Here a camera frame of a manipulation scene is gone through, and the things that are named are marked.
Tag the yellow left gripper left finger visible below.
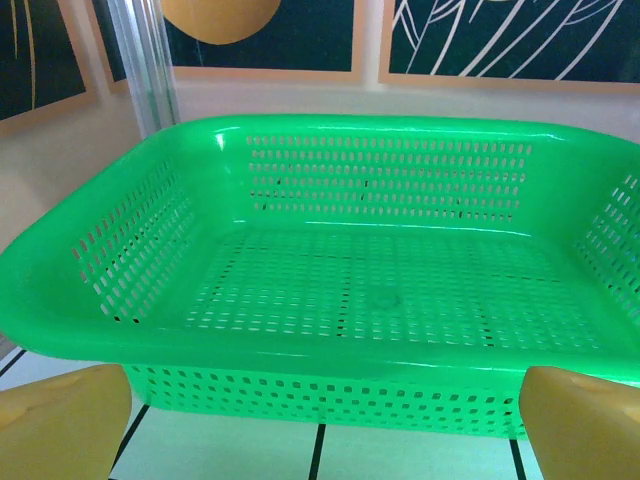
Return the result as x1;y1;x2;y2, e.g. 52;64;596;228
0;363;134;480

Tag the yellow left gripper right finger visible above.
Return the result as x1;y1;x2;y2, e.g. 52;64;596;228
518;364;640;480

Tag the bright green plastic basket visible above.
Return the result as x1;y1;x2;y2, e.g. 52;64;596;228
0;113;640;441

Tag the aluminium frame post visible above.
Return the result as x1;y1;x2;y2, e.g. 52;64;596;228
107;0;181;141

